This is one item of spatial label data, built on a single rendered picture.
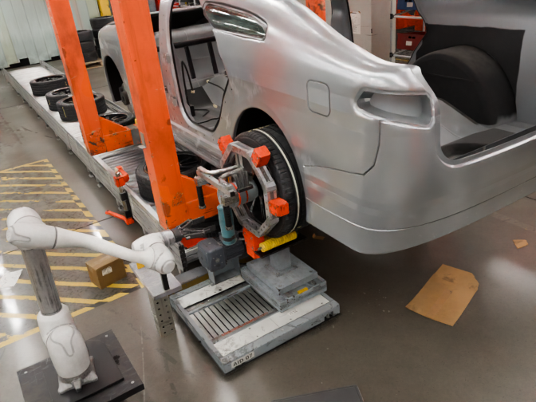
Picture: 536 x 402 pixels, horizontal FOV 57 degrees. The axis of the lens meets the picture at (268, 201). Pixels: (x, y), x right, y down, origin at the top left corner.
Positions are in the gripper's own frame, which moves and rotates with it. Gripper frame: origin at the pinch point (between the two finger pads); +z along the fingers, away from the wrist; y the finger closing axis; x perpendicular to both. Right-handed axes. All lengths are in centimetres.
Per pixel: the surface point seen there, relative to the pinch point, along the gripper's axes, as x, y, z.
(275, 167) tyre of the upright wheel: 22.3, 7.4, 41.1
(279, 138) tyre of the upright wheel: 33, -4, 53
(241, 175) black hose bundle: 20.4, 0.4, 23.5
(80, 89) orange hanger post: 32, -253, 2
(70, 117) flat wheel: -51, -499, 26
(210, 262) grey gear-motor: -50, -39, 14
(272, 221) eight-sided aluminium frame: -7.5, 10.0, 34.2
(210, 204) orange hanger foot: -22, -60, 29
